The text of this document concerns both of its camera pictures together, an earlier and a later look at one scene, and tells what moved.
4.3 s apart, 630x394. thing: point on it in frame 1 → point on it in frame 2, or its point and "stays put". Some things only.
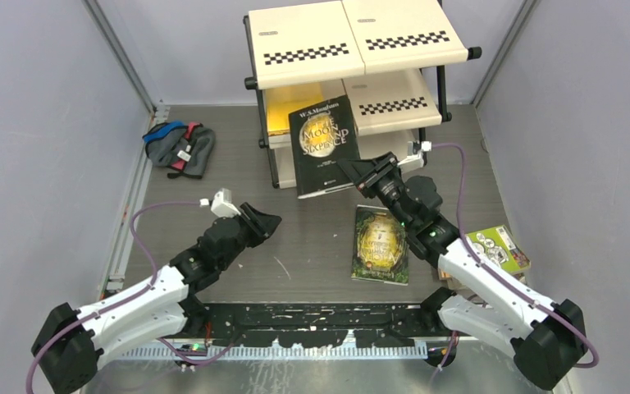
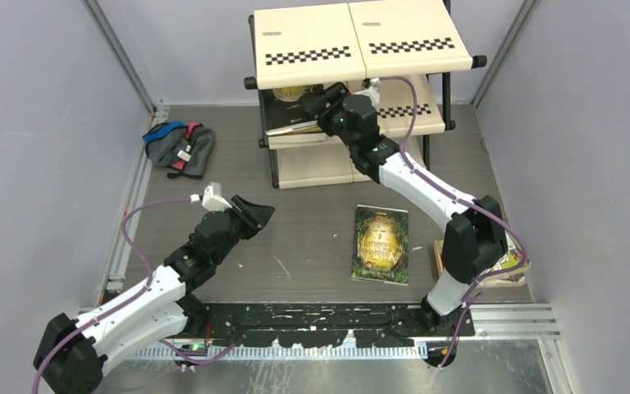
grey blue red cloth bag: x=184 y=149 stays put
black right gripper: x=367 y=174 → x=332 y=96
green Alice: x=381 y=248 stays put
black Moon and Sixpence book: x=322 y=132 → x=285 y=107
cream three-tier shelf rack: x=390 y=54 stays put
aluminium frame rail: x=114 y=280 stays put
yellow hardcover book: x=280 y=102 → x=308 y=126
